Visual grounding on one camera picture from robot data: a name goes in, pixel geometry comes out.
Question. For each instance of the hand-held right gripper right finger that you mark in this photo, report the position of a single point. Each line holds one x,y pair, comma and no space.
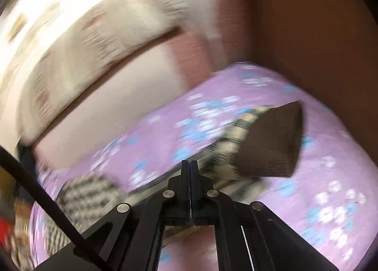
194,176

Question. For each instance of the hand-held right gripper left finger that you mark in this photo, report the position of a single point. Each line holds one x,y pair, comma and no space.
185,176

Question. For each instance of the black and cream checkered garment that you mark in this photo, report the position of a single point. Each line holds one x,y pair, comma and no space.
267,144

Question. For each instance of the purple floral bedsheet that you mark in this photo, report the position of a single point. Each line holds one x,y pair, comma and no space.
165,129

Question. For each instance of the cream striped pillow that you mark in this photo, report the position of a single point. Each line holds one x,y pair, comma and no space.
88,43

